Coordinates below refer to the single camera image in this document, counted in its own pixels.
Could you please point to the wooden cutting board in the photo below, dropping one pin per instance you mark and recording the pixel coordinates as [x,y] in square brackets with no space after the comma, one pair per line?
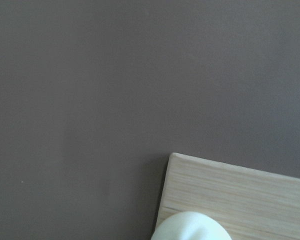
[250,204]

